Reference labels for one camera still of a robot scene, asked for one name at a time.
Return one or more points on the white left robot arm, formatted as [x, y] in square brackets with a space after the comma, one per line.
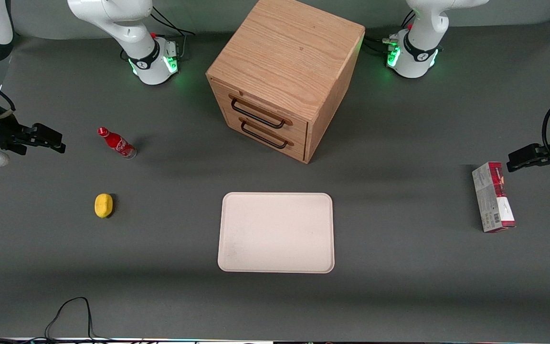
[420, 45]

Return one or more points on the wooden drawer front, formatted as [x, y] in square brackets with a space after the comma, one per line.
[260, 106]
[291, 149]

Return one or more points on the wooden drawer cabinet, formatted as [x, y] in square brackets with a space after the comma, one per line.
[287, 52]

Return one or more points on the yellow lemon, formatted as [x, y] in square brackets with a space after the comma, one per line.
[103, 205]

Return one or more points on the red coke bottle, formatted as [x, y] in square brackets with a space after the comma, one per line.
[118, 143]

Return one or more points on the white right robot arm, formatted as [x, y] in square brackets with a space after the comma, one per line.
[127, 28]

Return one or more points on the red tartan cardboard box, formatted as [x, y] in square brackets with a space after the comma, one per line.
[491, 200]

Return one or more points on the beige rectangular tray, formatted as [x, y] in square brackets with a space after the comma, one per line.
[276, 232]

